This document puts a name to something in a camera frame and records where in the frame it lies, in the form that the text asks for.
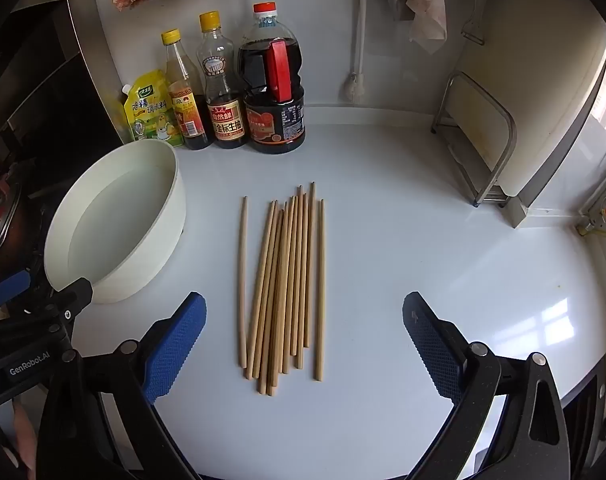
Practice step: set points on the white hanging rag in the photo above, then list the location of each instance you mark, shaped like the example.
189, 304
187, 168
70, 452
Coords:
428, 15

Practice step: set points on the steel range hood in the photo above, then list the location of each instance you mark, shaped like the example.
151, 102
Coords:
43, 85

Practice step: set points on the yellow-cap vinegar bottle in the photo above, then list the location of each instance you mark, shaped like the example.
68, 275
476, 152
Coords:
185, 110

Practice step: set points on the yellow seasoning pouch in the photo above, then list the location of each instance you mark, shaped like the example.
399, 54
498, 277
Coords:
150, 115

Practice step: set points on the metal board rack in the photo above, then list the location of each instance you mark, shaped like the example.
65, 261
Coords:
505, 150

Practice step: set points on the yellow-cap soy sauce bottle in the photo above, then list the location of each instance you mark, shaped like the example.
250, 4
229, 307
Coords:
225, 115

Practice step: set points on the white round bowl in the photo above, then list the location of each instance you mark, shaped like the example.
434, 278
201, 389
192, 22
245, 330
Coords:
113, 220

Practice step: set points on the person's left hand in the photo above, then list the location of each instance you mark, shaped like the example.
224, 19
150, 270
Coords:
25, 440

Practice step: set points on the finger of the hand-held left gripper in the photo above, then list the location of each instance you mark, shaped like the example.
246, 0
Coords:
73, 296
8, 286

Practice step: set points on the metal peeler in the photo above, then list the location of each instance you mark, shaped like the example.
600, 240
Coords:
475, 20

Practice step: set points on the cream cutting board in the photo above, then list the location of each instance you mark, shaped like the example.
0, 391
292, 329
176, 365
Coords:
548, 110

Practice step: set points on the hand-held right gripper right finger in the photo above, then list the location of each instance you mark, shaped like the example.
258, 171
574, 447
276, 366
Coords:
433, 345

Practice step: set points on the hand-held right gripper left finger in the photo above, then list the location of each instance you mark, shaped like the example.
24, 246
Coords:
175, 345

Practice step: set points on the bunch of wooden chopsticks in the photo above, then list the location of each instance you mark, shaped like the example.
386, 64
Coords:
283, 285

